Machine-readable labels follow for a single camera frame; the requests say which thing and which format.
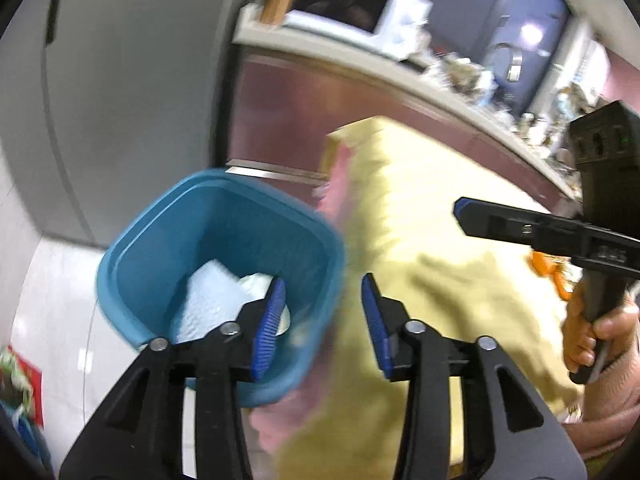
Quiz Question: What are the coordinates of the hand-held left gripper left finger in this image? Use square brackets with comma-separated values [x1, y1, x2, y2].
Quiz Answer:
[59, 277, 287, 480]

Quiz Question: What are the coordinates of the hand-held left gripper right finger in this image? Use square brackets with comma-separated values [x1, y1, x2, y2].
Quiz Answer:
[361, 273, 586, 480]

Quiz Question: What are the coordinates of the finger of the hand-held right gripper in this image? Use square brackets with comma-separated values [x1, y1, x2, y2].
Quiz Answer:
[454, 197, 640, 278]

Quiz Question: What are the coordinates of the blue plastic bin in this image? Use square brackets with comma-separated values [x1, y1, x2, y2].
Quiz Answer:
[95, 169, 347, 408]

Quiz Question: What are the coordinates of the person's right forearm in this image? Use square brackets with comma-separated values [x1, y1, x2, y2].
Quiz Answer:
[560, 332, 640, 461]

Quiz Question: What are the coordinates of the person's right hand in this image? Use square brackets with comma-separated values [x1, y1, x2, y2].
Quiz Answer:
[561, 287, 640, 368]

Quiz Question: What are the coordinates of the white paper cup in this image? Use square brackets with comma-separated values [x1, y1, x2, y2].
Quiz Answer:
[239, 272, 292, 337]

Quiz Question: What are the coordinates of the orange object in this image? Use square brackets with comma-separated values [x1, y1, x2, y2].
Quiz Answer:
[531, 250, 577, 302]

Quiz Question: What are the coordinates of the crumpled white paper towel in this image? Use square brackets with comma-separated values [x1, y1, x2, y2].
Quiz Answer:
[169, 259, 261, 345]

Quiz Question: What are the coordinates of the yellow quilted tablecloth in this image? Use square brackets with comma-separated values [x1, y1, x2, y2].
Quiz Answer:
[280, 116, 586, 480]

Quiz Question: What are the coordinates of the pile of counter containers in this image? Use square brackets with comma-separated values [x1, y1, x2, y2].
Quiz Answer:
[422, 52, 581, 171]

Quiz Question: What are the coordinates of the steel kitchen faucet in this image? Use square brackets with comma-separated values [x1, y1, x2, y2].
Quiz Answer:
[487, 42, 524, 83]

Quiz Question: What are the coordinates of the pink cloth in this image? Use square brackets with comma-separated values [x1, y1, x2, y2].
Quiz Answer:
[249, 145, 357, 457]

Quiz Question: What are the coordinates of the dark window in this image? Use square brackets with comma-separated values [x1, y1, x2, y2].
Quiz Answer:
[397, 0, 572, 113]

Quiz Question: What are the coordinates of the light kitchen counter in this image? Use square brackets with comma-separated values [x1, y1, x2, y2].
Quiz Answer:
[232, 4, 577, 202]

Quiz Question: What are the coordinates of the reddish kitchen cabinet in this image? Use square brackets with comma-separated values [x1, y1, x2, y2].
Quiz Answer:
[225, 42, 571, 213]

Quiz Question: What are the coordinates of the pile of floor clutter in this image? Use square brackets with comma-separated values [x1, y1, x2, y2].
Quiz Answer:
[0, 345, 45, 427]

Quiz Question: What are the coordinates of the green white plastic bag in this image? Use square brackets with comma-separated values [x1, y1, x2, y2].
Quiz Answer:
[0, 347, 33, 406]

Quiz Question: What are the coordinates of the blue plastic packet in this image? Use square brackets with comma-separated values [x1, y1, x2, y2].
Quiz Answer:
[0, 400, 52, 473]

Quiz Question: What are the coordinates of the white microwave oven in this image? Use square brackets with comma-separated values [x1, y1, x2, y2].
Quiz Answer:
[282, 0, 434, 55]

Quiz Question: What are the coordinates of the grey refrigerator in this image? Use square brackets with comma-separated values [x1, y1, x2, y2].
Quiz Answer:
[0, 0, 253, 250]

